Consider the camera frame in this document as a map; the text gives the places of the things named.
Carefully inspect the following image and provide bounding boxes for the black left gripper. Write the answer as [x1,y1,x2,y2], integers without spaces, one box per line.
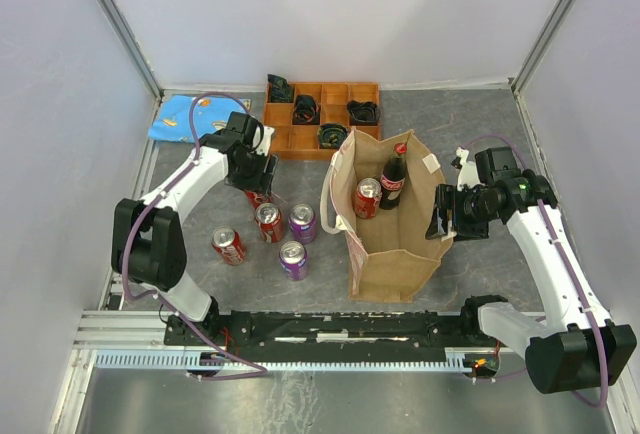
[226,146,279,198]

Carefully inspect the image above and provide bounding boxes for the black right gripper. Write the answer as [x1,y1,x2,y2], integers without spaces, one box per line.
[423,184,499,243]

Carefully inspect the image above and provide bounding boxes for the red cola can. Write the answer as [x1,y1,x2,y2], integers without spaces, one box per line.
[353,178,382,219]
[254,203,285,243]
[244,190,273,209]
[211,226,247,266]

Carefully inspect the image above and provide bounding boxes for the tan canvas tote bag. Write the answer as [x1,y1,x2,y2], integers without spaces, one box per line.
[319,129,453,303]

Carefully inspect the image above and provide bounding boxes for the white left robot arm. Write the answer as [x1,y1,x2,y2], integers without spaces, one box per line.
[111,112,278,344]

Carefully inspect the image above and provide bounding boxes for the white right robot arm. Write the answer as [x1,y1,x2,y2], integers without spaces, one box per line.
[425,147,637,396]

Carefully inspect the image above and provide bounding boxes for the orange compartment tray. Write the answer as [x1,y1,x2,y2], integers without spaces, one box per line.
[263,81,382,161]

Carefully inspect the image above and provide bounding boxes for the purple soda can rear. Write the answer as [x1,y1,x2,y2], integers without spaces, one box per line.
[289,204,316,245]

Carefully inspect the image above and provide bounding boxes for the purple soda can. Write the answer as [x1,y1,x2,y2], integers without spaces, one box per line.
[279,240,309,281]
[289,204,316,245]

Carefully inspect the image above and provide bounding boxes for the red cola can front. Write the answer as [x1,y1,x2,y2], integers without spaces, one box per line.
[211,226,247,266]

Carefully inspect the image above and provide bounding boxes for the black rolled belt middle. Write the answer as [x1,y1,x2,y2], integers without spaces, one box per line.
[292,94,320,125]

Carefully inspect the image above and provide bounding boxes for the black rolled belt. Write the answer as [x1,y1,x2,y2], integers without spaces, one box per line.
[346,100,381,126]
[292,94,320,125]

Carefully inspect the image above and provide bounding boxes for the dark patterned tie corner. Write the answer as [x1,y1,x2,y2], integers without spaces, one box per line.
[267,74,295,104]

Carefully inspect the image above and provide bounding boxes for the blue yellow rolled tie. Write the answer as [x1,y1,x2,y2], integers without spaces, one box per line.
[317,123,349,149]

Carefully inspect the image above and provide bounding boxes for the blue patterned cloth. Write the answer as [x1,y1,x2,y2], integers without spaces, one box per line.
[148,95,251,144]

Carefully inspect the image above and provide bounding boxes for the purple soda can front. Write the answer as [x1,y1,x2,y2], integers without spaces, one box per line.
[279,240,309,281]

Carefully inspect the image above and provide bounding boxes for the black rolled belt right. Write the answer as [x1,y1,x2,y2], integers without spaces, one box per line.
[346,100,381,126]

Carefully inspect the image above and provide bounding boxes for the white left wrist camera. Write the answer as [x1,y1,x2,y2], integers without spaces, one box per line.
[253,125,275,156]

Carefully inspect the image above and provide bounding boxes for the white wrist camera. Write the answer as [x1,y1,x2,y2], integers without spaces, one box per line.
[451,147,481,191]
[253,125,275,156]

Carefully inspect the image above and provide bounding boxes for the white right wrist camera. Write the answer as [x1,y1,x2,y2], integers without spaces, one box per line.
[451,147,481,191]

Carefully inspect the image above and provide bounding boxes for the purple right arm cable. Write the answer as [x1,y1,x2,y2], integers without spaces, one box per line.
[462,133,612,410]

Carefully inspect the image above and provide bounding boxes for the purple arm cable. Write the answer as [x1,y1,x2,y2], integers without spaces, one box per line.
[462,133,612,410]
[120,91,271,383]

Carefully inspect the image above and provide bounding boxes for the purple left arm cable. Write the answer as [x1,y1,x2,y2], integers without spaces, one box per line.
[120,91,271,383]

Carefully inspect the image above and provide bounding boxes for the light blue cable duct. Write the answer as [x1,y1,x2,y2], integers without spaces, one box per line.
[93,346,496,372]

